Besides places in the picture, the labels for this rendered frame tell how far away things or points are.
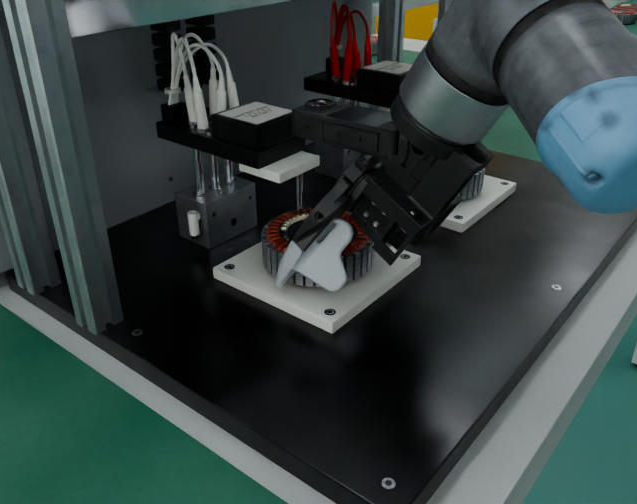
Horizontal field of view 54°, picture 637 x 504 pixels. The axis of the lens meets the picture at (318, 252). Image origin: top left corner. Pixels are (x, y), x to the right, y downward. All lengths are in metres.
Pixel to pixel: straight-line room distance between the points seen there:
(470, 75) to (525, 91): 0.06
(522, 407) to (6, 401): 0.41
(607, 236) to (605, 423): 0.98
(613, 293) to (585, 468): 0.91
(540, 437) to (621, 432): 1.19
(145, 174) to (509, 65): 0.49
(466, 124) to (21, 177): 0.39
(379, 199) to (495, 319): 0.16
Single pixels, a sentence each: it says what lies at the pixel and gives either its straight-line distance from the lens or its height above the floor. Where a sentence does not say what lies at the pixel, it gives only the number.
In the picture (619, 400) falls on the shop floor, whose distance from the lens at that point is 1.79.
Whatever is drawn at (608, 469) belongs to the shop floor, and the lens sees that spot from 1.60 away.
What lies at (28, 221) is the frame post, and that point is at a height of 0.84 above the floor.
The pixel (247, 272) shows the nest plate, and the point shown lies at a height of 0.78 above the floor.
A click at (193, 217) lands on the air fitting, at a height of 0.81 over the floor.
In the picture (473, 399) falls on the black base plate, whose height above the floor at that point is 0.77.
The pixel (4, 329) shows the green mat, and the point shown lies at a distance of 0.66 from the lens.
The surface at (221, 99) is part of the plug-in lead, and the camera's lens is 0.65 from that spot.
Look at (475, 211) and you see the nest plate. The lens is 0.75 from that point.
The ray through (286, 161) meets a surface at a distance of 0.61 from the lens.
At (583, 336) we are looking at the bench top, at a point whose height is 0.75.
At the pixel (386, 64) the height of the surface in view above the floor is 0.92.
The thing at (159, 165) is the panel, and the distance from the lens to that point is 0.78.
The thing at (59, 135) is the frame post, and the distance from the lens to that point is 0.50.
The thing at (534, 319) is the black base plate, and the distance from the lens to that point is 0.60.
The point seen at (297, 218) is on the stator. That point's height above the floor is 0.82.
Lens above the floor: 1.10
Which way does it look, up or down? 29 degrees down
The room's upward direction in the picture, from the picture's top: straight up
